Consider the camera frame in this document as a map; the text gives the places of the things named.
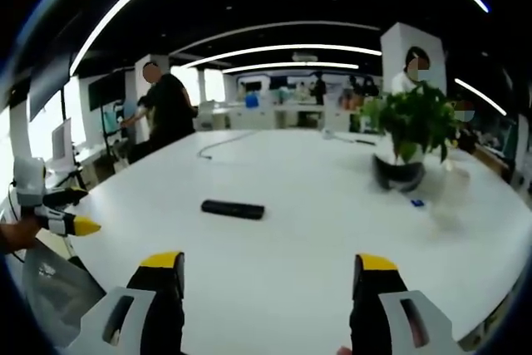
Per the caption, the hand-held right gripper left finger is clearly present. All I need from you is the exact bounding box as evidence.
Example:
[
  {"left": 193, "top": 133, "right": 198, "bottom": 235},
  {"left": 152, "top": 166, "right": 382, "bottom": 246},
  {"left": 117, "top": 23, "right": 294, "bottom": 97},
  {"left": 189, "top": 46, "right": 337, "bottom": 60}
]
[{"left": 69, "top": 250, "right": 186, "bottom": 355}]

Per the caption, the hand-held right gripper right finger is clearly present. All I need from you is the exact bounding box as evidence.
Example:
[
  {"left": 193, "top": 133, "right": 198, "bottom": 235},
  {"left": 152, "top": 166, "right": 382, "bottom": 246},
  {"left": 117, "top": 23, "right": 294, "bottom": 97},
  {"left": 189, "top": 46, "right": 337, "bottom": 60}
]
[{"left": 348, "top": 253, "right": 469, "bottom": 355}]

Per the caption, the black remote control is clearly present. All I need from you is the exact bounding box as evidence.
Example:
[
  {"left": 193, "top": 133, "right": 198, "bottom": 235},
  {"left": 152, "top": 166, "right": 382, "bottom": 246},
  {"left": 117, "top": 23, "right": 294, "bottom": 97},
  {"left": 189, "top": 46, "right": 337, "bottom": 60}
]
[{"left": 200, "top": 199, "right": 266, "bottom": 221}]

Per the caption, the person's left hand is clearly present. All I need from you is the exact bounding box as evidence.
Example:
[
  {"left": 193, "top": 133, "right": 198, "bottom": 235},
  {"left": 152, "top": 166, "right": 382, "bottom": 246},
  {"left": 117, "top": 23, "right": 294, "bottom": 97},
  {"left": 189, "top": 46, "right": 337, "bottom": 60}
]
[{"left": 0, "top": 218, "right": 42, "bottom": 254}]

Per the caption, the grey plastic bag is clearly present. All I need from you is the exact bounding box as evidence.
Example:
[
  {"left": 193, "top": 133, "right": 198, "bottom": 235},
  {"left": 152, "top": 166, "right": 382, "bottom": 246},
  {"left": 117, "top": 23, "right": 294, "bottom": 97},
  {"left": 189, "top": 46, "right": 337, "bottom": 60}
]
[{"left": 21, "top": 236, "right": 106, "bottom": 348}]

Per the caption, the clear glass vase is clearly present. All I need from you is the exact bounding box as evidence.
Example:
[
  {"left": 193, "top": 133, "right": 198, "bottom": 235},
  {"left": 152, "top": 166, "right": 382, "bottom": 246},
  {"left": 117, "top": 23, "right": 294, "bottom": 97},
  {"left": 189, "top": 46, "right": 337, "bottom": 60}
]
[{"left": 430, "top": 160, "right": 472, "bottom": 233}]

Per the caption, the black plant pot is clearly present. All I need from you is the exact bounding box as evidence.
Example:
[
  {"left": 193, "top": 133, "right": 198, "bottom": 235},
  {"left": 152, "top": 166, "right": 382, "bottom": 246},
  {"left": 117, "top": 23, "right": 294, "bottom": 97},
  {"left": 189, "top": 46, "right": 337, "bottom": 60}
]
[{"left": 372, "top": 153, "right": 427, "bottom": 193}]

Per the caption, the green potted plant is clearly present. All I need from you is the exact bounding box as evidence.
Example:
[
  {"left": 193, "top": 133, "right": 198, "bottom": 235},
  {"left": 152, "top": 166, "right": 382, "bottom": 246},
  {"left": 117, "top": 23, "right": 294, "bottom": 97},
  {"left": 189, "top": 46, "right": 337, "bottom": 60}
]
[{"left": 359, "top": 82, "right": 466, "bottom": 165}]

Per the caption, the white counter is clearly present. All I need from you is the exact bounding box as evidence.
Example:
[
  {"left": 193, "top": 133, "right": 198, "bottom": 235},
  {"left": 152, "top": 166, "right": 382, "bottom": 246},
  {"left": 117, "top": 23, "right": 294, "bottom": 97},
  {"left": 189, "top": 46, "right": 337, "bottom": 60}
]
[{"left": 195, "top": 101, "right": 362, "bottom": 132}]

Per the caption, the white pillar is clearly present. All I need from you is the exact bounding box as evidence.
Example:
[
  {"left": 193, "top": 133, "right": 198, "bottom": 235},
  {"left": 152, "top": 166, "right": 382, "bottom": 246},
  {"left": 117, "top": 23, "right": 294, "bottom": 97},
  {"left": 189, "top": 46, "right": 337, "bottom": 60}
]
[{"left": 379, "top": 22, "right": 448, "bottom": 96}]

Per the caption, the grey cable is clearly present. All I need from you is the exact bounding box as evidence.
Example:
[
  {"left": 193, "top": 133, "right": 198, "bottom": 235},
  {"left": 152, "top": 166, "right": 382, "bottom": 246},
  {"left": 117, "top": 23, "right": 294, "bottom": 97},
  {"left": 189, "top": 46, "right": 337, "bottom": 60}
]
[{"left": 196, "top": 130, "right": 259, "bottom": 160}]

